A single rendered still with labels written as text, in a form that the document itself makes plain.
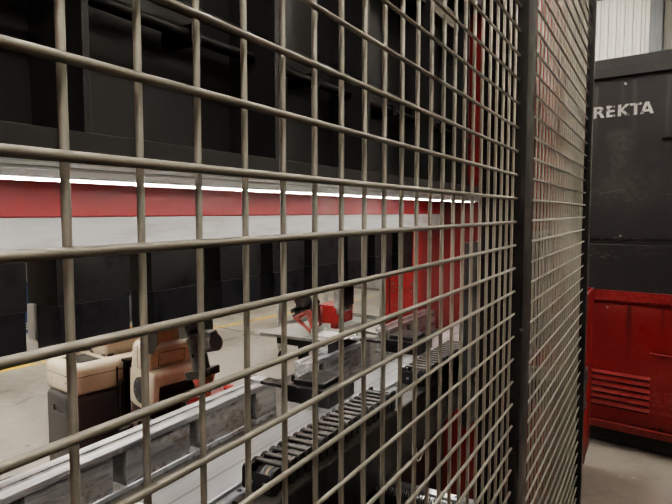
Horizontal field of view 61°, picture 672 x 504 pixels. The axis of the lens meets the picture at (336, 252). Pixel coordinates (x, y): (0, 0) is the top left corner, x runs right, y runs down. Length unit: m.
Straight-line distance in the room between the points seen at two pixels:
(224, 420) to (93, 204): 0.61
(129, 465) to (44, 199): 0.53
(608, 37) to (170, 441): 8.30
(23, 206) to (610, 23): 8.49
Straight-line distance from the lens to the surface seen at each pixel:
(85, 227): 1.06
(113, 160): 0.17
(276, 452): 0.96
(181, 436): 1.31
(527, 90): 0.65
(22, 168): 0.77
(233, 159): 1.06
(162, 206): 1.18
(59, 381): 2.57
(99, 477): 1.19
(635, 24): 8.93
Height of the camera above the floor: 1.41
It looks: 4 degrees down
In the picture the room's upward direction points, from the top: straight up
